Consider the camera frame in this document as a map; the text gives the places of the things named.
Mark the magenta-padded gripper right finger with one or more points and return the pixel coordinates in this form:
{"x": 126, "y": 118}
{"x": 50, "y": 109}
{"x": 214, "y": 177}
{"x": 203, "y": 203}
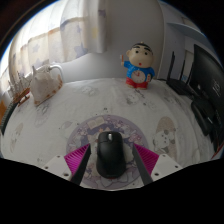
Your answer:
{"x": 146, "y": 160}

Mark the white star-print curtain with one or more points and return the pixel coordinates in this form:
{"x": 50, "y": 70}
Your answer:
{"x": 60, "y": 36}

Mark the white wall shelf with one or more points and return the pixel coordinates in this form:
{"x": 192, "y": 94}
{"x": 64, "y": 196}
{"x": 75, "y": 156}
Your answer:
{"x": 186, "y": 28}

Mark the black set-top box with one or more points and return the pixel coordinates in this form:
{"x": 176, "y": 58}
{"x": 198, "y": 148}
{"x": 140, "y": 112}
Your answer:
{"x": 204, "y": 116}

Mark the cartoon boy figurine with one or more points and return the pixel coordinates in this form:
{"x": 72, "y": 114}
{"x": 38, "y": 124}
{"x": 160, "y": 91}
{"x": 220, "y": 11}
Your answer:
{"x": 140, "y": 66}

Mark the black computer mouse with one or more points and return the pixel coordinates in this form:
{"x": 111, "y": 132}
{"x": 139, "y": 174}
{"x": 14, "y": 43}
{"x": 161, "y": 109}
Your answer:
{"x": 111, "y": 156}

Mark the black monitor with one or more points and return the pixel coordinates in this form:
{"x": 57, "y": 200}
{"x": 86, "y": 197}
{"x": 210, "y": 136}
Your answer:
{"x": 210, "y": 80}

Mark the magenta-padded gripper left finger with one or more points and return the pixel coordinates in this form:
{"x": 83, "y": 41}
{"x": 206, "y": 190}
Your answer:
{"x": 77, "y": 159}

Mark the large white conch shell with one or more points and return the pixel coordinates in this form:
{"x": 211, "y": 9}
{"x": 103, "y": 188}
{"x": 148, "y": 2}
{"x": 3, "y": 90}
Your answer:
{"x": 45, "y": 85}

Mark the wooden chair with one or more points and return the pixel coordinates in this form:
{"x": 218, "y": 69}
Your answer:
{"x": 2, "y": 111}

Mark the black router with antennas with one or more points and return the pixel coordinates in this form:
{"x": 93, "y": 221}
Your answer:
{"x": 180, "y": 87}

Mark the white printed tablecloth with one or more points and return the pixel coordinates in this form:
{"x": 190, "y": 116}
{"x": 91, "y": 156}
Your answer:
{"x": 110, "y": 96}

